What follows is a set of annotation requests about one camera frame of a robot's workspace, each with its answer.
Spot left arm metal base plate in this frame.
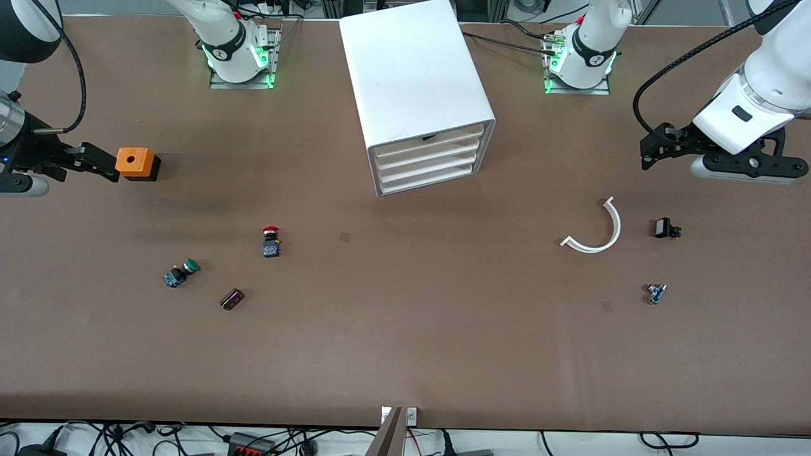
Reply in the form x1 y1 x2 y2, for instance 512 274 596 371
542 37 611 96

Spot black power strip orange sockets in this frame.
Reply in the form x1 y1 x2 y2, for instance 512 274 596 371
227 431 278 456

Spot white drawer cabinet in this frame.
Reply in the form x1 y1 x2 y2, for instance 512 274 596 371
338 0 497 198

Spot orange box with hole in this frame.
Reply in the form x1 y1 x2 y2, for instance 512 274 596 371
113 147 162 183

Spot black floor cable loop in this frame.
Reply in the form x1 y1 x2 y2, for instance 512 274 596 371
639 431 701 451

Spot black left camera mount bracket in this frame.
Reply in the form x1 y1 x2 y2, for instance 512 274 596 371
697 127 810 183

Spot white plain drawer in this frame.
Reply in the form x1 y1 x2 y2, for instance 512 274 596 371
378 160 483 193
376 148 486 182

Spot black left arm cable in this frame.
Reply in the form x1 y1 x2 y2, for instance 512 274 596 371
633 0 800 137

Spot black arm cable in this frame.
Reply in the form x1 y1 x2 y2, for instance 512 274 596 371
633 0 800 137
30 0 87 136

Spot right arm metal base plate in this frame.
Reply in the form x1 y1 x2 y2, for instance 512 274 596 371
208 28 283 90

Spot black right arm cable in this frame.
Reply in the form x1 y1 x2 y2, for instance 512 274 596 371
30 0 87 136

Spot red push button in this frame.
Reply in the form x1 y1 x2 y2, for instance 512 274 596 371
261 225 283 259

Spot white drawer with black handle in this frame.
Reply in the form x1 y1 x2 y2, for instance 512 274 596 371
373 125 487 160
374 136 487 171

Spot black cable on table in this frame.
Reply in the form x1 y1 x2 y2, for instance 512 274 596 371
461 30 559 55

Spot white curved plastic strip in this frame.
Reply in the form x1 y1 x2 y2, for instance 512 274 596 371
560 196 623 255

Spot green push button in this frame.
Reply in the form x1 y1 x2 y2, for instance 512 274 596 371
163 258 201 289

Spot wooden post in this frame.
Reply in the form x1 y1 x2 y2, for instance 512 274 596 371
365 406 407 456

